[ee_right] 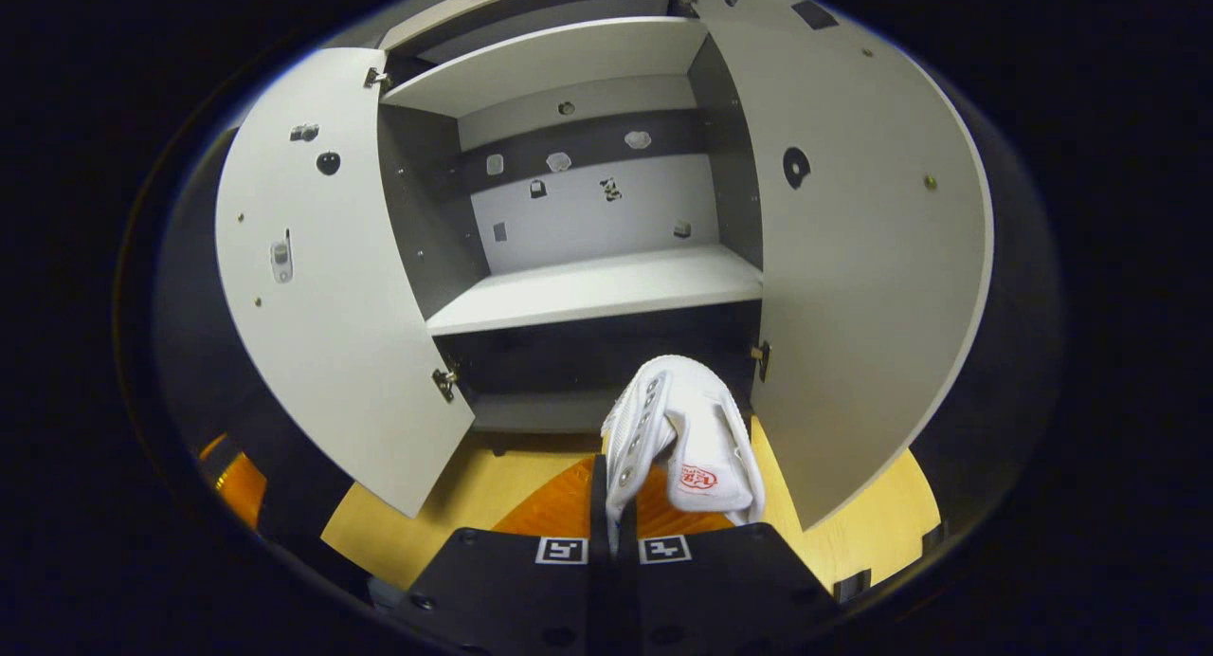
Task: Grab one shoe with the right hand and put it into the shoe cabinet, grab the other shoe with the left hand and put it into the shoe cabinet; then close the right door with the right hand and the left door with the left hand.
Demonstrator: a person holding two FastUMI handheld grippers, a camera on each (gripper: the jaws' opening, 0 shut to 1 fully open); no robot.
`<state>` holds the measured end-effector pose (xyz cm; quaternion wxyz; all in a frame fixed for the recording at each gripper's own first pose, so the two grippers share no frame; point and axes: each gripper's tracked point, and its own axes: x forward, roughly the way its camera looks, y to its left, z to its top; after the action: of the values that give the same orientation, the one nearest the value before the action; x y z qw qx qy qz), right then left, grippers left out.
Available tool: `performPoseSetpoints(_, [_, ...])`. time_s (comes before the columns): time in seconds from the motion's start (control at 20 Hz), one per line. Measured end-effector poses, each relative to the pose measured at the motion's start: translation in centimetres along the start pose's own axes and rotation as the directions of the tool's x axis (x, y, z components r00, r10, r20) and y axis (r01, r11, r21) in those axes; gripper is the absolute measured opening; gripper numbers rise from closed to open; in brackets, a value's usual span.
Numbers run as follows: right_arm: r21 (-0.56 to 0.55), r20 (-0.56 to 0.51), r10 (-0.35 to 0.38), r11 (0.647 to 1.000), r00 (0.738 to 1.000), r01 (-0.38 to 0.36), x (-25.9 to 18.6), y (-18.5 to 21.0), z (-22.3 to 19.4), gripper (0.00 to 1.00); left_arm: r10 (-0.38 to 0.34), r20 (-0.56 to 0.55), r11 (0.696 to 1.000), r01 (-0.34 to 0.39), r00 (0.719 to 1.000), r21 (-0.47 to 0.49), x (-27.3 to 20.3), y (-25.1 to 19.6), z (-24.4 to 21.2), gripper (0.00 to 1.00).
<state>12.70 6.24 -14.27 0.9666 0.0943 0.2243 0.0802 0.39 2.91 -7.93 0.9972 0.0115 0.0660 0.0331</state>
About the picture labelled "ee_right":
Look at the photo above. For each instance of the white door with headphones sticker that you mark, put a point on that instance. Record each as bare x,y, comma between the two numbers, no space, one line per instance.
853,305

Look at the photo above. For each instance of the white shoe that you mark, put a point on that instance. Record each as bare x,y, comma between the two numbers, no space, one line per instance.
701,428

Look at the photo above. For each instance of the white cabinet drawer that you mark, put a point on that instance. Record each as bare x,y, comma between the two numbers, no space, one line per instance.
455,11

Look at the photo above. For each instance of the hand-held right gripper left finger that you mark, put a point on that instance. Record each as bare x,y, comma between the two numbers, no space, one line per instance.
512,590

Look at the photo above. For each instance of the white door with phone sticker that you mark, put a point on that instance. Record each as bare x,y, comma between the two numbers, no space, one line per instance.
332,334

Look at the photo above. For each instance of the white cabinet shelf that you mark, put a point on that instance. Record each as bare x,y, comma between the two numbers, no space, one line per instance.
606,286
550,63

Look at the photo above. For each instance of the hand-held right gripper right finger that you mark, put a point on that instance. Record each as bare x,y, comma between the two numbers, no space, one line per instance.
720,590

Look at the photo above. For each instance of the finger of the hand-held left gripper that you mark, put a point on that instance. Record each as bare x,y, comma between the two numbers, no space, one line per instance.
242,490

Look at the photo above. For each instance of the white shoe cabinet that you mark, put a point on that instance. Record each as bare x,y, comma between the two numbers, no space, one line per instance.
588,210

